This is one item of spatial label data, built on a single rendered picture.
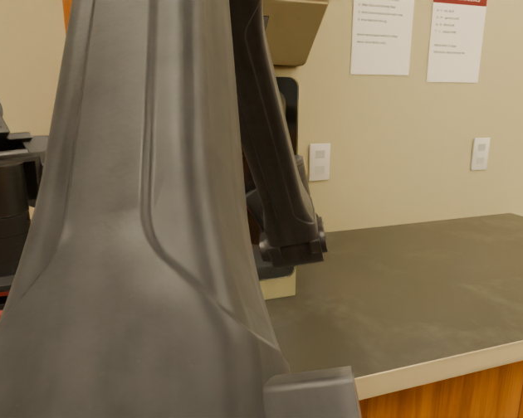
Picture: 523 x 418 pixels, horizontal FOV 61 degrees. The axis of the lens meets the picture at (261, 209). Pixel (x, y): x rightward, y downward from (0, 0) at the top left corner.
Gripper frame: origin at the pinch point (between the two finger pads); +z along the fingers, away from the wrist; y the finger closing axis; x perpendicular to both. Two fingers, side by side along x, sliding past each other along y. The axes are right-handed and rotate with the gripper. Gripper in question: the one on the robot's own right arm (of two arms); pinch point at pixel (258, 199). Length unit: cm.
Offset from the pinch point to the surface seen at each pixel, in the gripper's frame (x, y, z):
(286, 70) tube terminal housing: -18.4, 15.8, 5.4
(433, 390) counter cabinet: -4.9, -39.4, -22.0
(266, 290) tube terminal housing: 7.7, -19.9, 5.3
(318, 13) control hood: -23.9, 22.4, -4.6
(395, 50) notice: -70, -4, 48
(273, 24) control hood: -16.8, 24.6, -2.8
